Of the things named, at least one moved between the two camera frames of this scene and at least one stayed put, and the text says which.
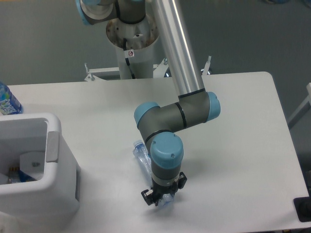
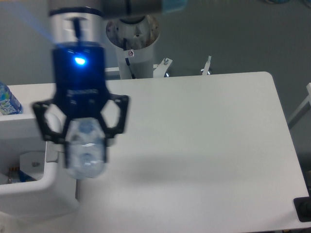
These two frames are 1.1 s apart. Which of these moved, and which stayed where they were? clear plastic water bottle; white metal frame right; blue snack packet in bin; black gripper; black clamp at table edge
Moved: black gripper; clear plastic water bottle
Stayed: blue snack packet in bin; black clamp at table edge; white metal frame right
